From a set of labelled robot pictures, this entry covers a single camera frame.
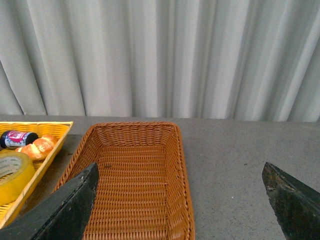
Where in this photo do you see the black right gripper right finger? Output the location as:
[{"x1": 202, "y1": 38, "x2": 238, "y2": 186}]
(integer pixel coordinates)
[{"x1": 261, "y1": 162, "x2": 320, "y2": 240}]

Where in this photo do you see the small dark jar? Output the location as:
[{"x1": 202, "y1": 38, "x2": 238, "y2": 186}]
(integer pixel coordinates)
[{"x1": 0, "y1": 130, "x2": 39, "y2": 149}]

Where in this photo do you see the brown wicker basket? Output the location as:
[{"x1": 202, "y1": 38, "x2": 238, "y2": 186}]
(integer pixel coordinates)
[{"x1": 56, "y1": 121, "x2": 196, "y2": 240}]

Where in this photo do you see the yellow tape roll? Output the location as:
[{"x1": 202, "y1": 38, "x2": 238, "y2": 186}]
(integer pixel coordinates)
[{"x1": 0, "y1": 152, "x2": 36, "y2": 206}]

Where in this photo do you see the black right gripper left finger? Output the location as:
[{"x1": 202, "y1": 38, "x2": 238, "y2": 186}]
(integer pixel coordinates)
[{"x1": 0, "y1": 162, "x2": 99, "y2": 240}]

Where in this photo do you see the grey curtain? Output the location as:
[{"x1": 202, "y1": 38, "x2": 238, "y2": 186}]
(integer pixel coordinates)
[{"x1": 0, "y1": 0, "x2": 320, "y2": 122}]

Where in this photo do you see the toy croissant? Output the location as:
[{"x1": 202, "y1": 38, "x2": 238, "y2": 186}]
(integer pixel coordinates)
[{"x1": 15, "y1": 134, "x2": 59, "y2": 162}]

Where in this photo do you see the yellow wicker basket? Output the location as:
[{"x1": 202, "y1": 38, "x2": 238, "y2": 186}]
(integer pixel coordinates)
[{"x1": 0, "y1": 121, "x2": 73, "y2": 228}]

